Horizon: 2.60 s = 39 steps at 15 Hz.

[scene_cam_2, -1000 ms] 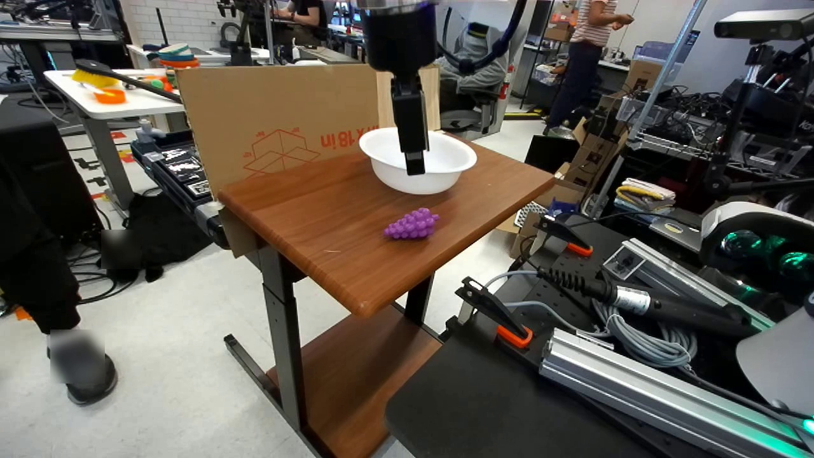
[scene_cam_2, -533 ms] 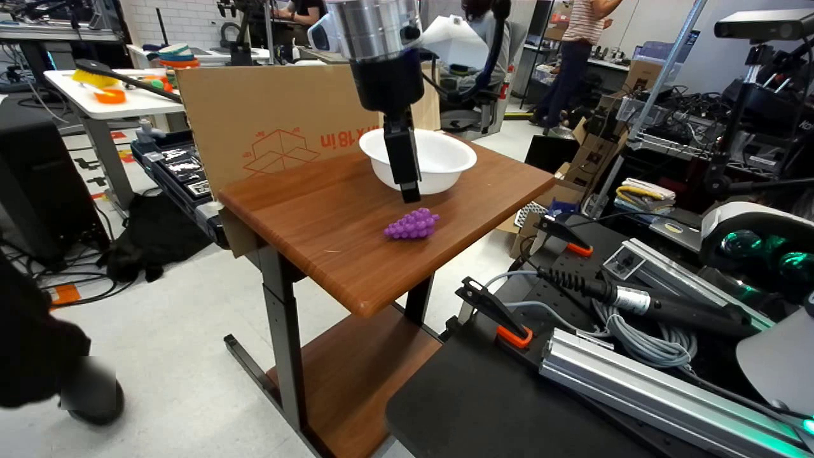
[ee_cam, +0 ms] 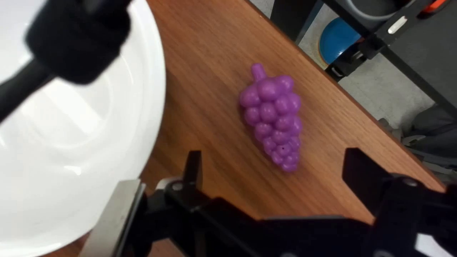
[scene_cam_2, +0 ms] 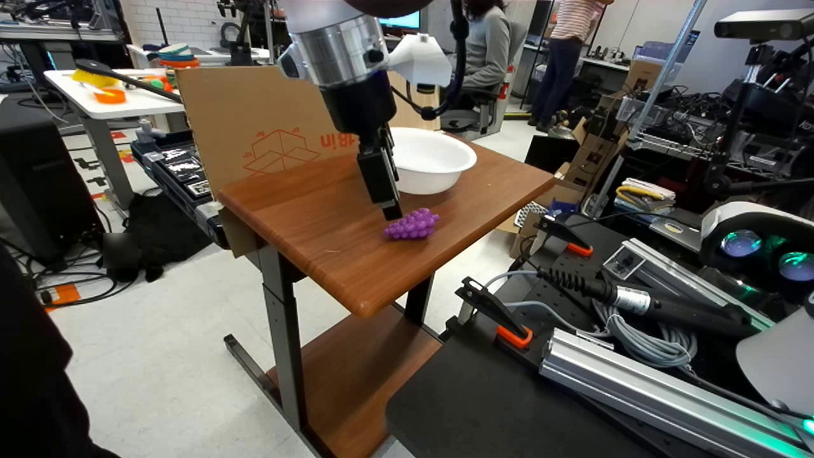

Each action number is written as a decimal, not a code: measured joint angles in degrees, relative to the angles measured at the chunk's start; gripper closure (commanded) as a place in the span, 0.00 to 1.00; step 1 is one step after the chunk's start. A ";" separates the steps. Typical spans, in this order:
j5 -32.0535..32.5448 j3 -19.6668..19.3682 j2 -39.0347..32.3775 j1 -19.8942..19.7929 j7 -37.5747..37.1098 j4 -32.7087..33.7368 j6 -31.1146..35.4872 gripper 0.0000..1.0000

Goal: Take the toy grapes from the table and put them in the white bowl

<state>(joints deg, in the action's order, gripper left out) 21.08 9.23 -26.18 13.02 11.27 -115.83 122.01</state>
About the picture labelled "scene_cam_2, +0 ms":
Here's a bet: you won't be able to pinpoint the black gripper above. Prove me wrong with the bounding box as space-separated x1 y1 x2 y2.
319 75 407 224

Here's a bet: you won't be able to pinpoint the purple toy grapes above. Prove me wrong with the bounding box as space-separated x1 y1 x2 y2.
383 206 442 245

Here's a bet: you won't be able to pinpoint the white plastic bowl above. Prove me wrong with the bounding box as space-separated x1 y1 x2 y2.
388 126 481 200

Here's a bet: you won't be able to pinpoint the brown wooden table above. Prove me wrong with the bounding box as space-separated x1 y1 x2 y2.
213 142 557 458

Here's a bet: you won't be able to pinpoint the brown cardboard box panel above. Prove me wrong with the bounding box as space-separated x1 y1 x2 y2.
175 65 442 200

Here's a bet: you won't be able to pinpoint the computer monitor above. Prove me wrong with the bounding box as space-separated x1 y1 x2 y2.
378 8 427 36

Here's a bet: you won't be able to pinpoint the person in grey sweater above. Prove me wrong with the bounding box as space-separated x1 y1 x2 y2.
447 0 516 97

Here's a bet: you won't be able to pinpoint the black tool tray rack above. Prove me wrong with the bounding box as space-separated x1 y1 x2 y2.
131 136 226 251

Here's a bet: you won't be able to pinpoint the small printed cardboard box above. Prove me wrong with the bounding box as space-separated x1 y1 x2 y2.
561 113 632 195

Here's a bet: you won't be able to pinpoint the black bag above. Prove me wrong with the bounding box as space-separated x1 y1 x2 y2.
99 188 213 286

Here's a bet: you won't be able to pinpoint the black perforated base board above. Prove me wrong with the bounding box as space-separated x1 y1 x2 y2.
385 314 683 458

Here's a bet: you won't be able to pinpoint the small silver framed box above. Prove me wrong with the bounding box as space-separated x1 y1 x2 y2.
600 240 660 284

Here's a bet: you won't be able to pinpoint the white work table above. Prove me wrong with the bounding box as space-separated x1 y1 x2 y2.
43 65 189 206

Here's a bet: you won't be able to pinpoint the pale yellow cloth bundle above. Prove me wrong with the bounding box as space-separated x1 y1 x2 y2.
613 177 679 214

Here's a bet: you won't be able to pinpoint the long black bar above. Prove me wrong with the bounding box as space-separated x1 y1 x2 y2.
75 60 185 104

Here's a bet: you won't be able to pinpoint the orange flat item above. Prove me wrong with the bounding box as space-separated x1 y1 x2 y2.
89 81 131 107

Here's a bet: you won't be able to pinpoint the light blue metal pole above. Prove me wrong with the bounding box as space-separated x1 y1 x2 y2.
632 0 711 139

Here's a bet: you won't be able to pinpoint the orange power strip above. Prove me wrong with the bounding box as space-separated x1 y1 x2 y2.
42 284 85 312

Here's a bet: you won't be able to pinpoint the black cabinet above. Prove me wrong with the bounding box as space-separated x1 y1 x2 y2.
0 97 98 275

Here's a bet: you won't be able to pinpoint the person in black clothes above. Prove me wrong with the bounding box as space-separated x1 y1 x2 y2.
0 251 118 458

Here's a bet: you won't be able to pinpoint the white curved cover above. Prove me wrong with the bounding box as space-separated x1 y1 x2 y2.
736 305 814 417

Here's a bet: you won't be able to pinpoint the orange handled black clamp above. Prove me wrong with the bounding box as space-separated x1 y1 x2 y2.
453 275 540 355
531 212 599 263

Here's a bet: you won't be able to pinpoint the thick black cable connector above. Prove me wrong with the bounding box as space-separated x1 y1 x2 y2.
538 263 758 342

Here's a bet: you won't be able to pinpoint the grey coiled cable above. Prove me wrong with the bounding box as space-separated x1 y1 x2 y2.
592 301 702 371

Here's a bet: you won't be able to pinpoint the silver aluminium extrusion rail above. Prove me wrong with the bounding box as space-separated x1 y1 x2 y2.
538 329 814 458

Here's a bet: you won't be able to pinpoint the white stereo camera green lenses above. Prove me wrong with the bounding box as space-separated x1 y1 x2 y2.
698 200 814 301

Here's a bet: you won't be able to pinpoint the black bar shaped camera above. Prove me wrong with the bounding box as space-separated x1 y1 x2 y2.
712 8 814 44

